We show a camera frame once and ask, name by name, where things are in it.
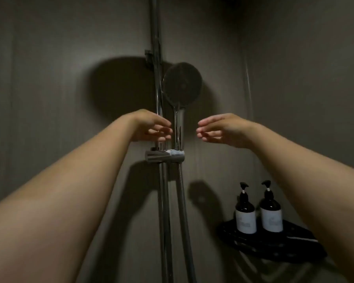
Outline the person's left hand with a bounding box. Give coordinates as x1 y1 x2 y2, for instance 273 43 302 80
122 108 173 142

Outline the person's right hand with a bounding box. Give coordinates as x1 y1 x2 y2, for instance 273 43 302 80
196 112 255 149

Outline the round chrome shower head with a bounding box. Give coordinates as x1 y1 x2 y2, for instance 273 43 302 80
162 61 203 151

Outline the silver flexible shower hose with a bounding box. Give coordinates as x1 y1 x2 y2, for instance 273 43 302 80
175 161 197 283

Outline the person's left forearm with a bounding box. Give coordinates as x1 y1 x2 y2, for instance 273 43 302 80
0 114 136 283

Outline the person's right forearm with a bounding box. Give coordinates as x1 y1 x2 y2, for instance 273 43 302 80
247 122 354 283

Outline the dark pump bottle white label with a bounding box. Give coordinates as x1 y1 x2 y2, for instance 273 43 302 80
259 180 284 233
234 182 258 235

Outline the black corner shelf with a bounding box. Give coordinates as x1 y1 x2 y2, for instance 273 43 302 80
217 217 328 263

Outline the chrome shower riser rail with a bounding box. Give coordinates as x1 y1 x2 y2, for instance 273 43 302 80
149 0 175 283

